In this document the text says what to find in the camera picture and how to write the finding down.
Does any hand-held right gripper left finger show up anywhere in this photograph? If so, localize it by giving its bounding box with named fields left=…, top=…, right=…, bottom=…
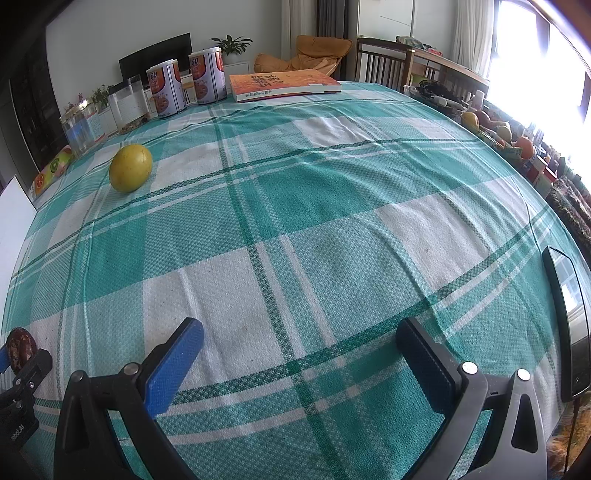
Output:
left=54, top=316, right=205, bottom=480

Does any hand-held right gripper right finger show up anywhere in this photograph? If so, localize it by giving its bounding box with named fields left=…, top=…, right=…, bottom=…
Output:
left=396, top=316, right=548, bottom=480

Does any dark brown round fruit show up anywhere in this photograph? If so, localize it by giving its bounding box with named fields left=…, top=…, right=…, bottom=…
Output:
left=7, top=327, right=37, bottom=371

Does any white board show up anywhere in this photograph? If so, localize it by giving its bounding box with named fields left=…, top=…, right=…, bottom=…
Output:
left=0, top=175, right=38, bottom=296

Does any black tablet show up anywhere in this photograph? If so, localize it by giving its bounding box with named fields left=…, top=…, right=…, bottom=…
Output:
left=542, top=246, right=591, bottom=403

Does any green white plaid tablecloth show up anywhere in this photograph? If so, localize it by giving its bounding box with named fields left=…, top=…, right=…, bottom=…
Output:
left=0, top=80, right=587, bottom=480

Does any fruit-print packet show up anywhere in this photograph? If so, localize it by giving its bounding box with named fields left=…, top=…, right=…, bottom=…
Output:
left=31, top=145, right=75, bottom=197

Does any yellow-green round citrus fruit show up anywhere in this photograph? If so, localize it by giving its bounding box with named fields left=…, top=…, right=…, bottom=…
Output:
left=109, top=143, right=153, bottom=193

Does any dark floral cloth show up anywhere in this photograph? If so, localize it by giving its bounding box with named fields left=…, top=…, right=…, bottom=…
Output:
left=547, top=178, right=591, bottom=257

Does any black glass cabinet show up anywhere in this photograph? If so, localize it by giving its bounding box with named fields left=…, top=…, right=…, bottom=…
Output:
left=9, top=51, right=63, bottom=171

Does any clear plastic container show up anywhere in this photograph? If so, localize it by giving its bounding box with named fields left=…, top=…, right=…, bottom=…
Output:
left=107, top=75, right=151, bottom=136

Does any white orange printed can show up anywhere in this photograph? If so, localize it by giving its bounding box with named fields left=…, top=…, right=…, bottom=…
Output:
left=188, top=46, right=228, bottom=107
left=146, top=59, right=187, bottom=121

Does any orange cover book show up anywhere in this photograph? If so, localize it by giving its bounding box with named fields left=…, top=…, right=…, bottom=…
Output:
left=229, top=70, right=342, bottom=103

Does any black television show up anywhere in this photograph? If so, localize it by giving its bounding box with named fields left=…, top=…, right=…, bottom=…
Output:
left=119, top=32, right=193, bottom=88

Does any dark wooden chair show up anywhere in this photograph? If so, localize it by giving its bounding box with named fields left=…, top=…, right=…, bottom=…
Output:
left=355, top=37, right=416, bottom=88

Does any green potted plant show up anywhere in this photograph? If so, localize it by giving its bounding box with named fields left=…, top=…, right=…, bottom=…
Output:
left=210, top=35, right=254, bottom=64

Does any orange beanbag chair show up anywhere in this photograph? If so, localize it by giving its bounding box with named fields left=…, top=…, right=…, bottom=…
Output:
left=254, top=35, right=353, bottom=75

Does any white cabinet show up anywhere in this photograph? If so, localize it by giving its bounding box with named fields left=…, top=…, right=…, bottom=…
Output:
left=358, top=0, right=416, bottom=40

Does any grey curtain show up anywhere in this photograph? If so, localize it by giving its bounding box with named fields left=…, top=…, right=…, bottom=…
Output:
left=281, top=0, right=349, bottom=42

